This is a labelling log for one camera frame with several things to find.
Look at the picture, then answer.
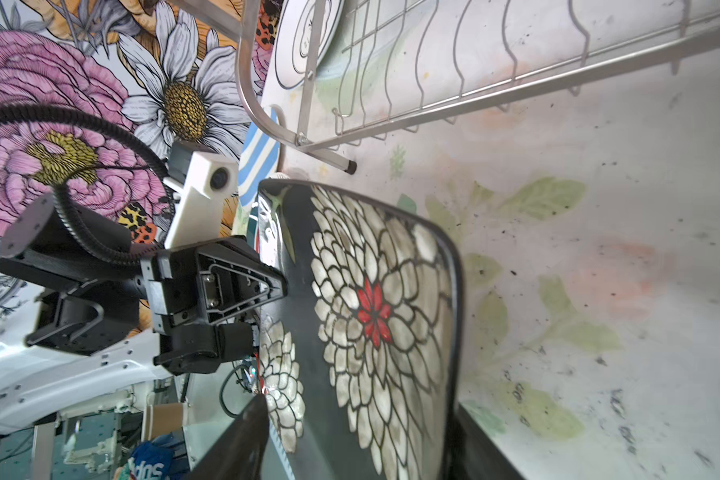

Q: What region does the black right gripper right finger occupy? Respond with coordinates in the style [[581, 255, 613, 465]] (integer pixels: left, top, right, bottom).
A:
[[449, 404, 524, 480]]

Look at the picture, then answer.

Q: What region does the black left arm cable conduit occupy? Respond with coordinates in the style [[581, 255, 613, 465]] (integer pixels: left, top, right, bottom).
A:
[[0, 103, 178, 268]]

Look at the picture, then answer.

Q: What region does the white plate black clover outline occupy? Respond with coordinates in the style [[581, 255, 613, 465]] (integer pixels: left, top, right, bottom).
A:
[[273, 0, 345, 90]]

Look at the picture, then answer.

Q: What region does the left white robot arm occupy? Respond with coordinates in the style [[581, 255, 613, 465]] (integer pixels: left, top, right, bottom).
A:
[[0, 194, 287, 435]]

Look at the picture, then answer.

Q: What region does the black square floral plate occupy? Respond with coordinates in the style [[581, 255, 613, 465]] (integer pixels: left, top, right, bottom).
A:
[[258, 179, 463, 479]]

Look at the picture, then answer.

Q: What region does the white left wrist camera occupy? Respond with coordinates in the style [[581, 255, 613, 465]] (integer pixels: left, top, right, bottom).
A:
[[163, 140, 238, 249]]

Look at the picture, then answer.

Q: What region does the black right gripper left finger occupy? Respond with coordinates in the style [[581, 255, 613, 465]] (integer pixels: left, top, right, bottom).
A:
[[184, 394, 269, 480]]

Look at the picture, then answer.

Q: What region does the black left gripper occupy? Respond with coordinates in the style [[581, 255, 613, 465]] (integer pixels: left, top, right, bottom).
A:
[[0, 194, 287, 375]]

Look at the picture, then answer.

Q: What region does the blue white striped plate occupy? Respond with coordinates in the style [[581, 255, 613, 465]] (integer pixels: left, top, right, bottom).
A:
[[237, 122, 281, 209]]

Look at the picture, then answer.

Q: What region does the chrome two-tier dish rack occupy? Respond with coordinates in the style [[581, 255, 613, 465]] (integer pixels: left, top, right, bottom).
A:
[[182, 1, 720, 173]]

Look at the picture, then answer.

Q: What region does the white plate green red rim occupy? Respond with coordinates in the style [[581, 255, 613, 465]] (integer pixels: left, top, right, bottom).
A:
[[236, 200, 274, 266]]

